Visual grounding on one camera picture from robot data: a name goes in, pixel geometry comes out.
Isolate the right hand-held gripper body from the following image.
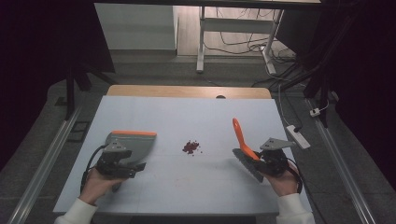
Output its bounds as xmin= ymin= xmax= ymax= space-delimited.
xmin=257 ymin=136 xmax=297 ymax=178

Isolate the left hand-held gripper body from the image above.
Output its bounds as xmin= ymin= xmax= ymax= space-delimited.
xmin=94 ymin=140 xmax=138 ymax=179

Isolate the grey dustpan with orange edge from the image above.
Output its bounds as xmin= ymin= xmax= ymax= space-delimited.
xmin=105 ymin=130 xmax=158 ymax=166

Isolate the orange-handled hand brush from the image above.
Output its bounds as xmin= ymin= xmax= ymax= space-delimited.
xmin=231 ymin=117 xmax=265 ymax=184

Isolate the pile of red crumbs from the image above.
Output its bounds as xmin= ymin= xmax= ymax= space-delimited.
xmin=182 ymin=140 xmax=203 ymax=157

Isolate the person's right hand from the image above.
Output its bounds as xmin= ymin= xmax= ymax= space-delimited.
xmin=262 ymin=169 xmax=301 ymax=198

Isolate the person's left hand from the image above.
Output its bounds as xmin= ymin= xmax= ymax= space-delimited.
xmin=78 ymin=167 xmax=125 ymax=206

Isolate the white power strip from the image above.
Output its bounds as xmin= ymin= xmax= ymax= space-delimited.
xmin=286 ymin=124 xmax=312 ymax=150

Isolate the black floor plate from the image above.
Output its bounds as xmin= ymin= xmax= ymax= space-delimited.
xmin=66 ymin=120 xmax=92 ymax=144

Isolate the white table cover sheet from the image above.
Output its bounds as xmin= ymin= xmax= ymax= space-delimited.
xmin=52 ymin=95 xmax=314 ymax=217

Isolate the black stand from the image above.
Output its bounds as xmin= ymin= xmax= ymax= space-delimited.
xmin=64 ymin=63 xmax=110 ymax=121
xmin=270 ymin=8 xmax=359 ymax=129

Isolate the wooden table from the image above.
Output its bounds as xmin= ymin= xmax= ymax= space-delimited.
xmin=106 ymin=84 xmax=273 ymax=100

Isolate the white cabinet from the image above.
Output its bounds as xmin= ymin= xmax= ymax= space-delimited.
xmin=93 ymin=3 xmax=179 ymax=51

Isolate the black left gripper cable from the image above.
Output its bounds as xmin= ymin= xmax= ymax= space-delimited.
xmin=79 ymin=145 xmax=107 ymax=194

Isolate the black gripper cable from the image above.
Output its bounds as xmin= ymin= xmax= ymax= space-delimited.
xmin=286 ymin=157 xmax=304 ymax=195
xmin=79 ymin=145 xmax=107 ymax=194

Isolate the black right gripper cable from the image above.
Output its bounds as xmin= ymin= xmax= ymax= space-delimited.
xmin=286 ymin=157 xmax=304 ymax=195

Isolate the aluminium rail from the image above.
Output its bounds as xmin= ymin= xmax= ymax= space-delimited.
xmin=304 ymin=98 xmax=377 ymax=224
xmin=7 ymin=104 xmax=84 ymax=224

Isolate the tangle of black floor cables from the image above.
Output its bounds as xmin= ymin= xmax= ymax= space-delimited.
xmin=204 ymin=7 xmax=307 ymax=90

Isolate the white desk frame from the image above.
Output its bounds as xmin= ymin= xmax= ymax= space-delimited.
xmin=195 ymin=6 xmax=285 ymax=76

